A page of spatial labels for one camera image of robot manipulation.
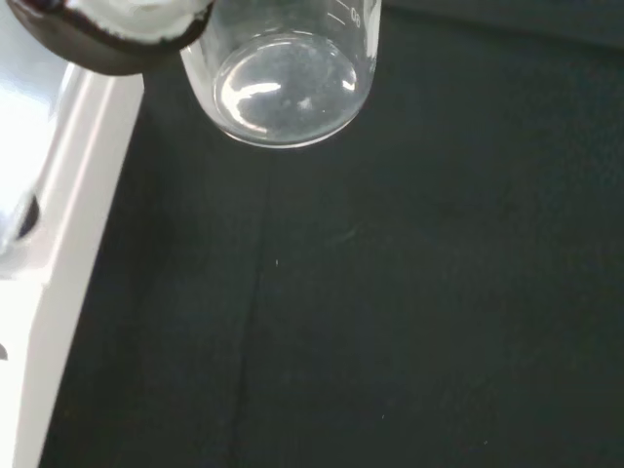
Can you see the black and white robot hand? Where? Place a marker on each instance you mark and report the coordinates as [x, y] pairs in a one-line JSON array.
[[97, 53]]

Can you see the white electronic balance steel pan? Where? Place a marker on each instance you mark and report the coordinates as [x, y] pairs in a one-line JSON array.
[[63, 253]]

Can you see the black bench cloth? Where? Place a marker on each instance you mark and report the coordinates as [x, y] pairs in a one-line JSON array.
[[414, 292]]

